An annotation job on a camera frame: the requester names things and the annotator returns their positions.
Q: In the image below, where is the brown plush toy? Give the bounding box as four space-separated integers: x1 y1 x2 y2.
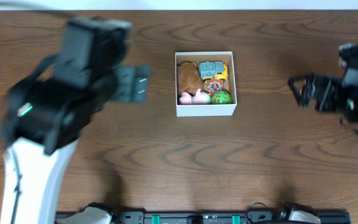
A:
177 62 203 95

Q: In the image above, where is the pink white pig toy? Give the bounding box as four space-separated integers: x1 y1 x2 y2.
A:
178 89 211 105

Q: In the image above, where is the yellow grey toy truck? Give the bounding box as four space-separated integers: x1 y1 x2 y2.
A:
199 61 229 83

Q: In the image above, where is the green number ball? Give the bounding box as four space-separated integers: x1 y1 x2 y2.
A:
211 90 232 105

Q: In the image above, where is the orange round basket toy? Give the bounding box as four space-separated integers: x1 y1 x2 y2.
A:
208 78 224 95

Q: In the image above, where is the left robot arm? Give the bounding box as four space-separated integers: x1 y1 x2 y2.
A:
1 55 151 223

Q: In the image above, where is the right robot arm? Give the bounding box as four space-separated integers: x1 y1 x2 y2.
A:
288 74 358 135

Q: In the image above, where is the white cardboard box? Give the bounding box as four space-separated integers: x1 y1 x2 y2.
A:
175 52 237 117

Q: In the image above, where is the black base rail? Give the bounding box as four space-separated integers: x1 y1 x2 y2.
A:
54 203 352 224

